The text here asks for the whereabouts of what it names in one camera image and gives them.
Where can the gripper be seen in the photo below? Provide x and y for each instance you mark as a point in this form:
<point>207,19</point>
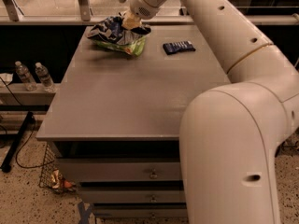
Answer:
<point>139,6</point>

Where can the blue chip bag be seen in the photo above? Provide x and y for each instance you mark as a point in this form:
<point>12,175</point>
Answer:
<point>110,30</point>

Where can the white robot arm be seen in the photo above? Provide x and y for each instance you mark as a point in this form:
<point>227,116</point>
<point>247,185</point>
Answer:
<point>229,135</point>

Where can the green rice chip bag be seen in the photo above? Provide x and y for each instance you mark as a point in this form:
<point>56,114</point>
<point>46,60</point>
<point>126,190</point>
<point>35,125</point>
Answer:
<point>133,49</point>

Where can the small dark blue snack pack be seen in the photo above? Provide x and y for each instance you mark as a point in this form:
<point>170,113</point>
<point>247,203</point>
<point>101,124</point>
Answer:
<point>177,47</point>

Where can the right clear water bottle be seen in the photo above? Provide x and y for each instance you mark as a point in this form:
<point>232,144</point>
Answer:
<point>44,76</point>

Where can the clear water bottle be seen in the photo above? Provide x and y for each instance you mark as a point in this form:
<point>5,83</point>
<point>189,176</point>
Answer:
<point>25,76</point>
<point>44,76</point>

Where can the grey drawer cabinet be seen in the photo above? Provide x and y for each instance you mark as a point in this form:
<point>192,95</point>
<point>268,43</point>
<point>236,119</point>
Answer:
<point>112,105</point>

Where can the left clear water bottle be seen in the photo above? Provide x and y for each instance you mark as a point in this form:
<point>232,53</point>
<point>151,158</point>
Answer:
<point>25,76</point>

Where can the black metal stand leg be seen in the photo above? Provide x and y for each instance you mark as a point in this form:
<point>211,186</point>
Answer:
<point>5,166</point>

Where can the top grey drawer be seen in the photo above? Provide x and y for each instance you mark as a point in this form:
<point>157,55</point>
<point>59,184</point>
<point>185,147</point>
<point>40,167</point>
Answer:
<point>119,170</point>

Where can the grey drawer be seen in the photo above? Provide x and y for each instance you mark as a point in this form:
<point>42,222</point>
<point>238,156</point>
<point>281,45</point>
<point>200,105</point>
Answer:
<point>137,211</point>
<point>119,170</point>
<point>132,195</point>

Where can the middle grey drawer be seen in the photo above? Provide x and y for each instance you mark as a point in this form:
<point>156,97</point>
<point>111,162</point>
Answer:
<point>132,195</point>

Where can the bottom grey drawer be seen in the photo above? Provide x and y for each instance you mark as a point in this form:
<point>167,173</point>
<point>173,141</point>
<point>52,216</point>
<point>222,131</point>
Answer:
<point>137,211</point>

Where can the metal railing frame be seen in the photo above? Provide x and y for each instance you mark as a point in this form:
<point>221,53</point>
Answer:
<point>46,11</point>

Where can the wire mesh basket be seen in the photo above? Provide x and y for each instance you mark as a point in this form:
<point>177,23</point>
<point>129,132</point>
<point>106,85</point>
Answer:
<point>51,178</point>

